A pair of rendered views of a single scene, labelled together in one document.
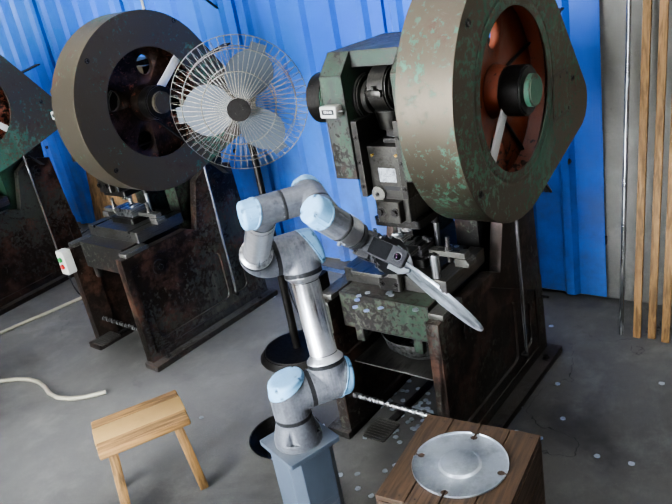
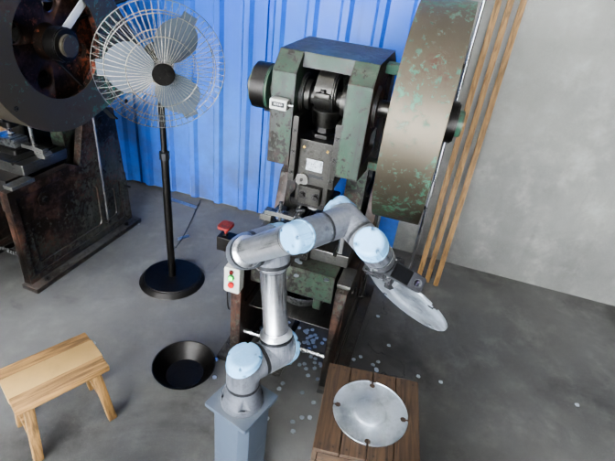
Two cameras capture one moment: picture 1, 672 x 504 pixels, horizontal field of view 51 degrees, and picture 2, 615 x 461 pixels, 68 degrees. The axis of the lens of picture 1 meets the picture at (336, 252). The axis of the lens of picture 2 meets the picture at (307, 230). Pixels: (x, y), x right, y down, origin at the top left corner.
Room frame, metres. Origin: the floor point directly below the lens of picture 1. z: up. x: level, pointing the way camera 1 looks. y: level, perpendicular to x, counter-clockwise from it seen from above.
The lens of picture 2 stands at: (0.81, 0.55, 1.83)
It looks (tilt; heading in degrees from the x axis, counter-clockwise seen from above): 32 degrees down; 333
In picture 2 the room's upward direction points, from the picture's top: 7 degrees clockwise
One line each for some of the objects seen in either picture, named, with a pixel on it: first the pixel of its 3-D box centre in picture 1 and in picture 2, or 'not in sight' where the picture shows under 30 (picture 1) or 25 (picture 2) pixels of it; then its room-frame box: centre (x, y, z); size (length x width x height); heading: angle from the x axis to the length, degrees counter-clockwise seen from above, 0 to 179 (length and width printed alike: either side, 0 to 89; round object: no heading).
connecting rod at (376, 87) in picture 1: (391, 111); (326, 112); (2.45, -0.29, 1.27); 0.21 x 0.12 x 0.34; 139
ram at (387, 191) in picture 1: (395, 178); (316, 167); (2.41, -0.26, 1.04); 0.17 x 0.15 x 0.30; 139
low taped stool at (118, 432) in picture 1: (150, 454); (60, 395); (2.27, 0.85, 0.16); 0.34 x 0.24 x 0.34; 111
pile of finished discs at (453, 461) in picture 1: (459, 463); (370, 411); (1.68, -0.25, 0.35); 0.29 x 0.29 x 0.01
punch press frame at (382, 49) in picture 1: (427, 213); (322, 193); (2.55, -0.38, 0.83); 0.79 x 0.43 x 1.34; 139
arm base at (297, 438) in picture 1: (295, 425); (242, 390); (1.81, 0.22, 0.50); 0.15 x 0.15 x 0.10
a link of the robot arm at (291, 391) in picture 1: (290, 393); (245, 366); (1.82, 0.22, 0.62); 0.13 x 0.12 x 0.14; 106
